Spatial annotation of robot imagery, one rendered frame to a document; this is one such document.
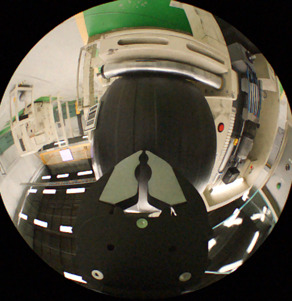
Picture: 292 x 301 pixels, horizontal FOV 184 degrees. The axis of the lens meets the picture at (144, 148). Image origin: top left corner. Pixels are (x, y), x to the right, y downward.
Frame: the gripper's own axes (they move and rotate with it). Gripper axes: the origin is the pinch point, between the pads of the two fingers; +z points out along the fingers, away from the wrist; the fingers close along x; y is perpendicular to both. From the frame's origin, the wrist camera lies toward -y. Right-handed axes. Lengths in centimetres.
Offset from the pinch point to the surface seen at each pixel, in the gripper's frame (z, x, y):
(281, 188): -19, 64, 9
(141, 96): 6.2, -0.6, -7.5
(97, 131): 3.3, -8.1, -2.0
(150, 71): 12.8, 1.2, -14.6
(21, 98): 62, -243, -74
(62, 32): 45, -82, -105
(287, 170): -16, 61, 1
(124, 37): 9.8, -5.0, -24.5
